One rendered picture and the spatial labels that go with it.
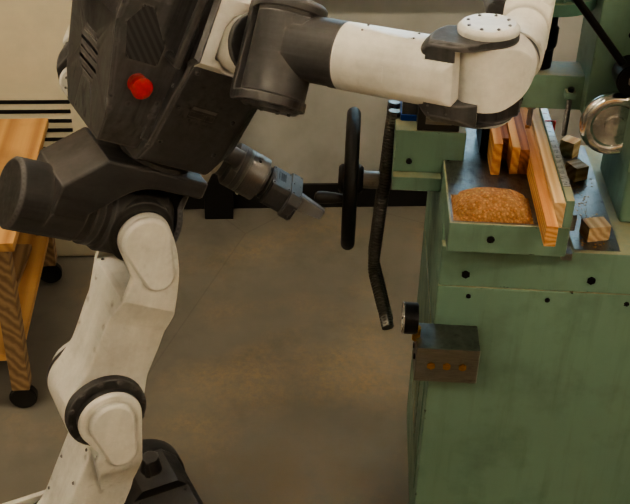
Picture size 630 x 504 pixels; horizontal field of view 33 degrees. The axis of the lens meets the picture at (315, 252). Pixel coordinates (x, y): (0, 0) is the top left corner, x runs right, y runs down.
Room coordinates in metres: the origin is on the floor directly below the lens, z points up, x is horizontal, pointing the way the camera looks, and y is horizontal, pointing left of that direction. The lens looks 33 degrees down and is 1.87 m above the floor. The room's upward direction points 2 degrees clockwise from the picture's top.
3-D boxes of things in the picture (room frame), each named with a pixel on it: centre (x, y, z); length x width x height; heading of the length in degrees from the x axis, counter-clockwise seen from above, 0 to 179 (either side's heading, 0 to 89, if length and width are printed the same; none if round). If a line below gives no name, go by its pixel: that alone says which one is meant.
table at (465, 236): (1.88, -0.30, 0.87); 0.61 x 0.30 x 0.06; 178
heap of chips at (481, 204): (1.63, -0.31, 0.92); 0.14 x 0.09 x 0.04; 88
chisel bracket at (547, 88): (1.87, -0.43, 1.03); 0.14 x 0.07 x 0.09; 88
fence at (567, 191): (1.87, -0.45, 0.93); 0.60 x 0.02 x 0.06; 178
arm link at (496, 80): (1.32, -0.24, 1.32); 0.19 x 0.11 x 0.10; 165
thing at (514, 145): (1.88, -0.37, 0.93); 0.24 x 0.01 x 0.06; 178
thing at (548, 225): (1.79, -0.40, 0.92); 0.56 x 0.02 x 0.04; 178
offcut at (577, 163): (1.94, -0.54, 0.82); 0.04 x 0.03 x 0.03; 27
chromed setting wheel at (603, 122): (1.75, -0.53, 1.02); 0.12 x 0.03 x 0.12; 88
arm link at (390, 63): (1.29, -0.14, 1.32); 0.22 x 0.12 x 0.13; 64
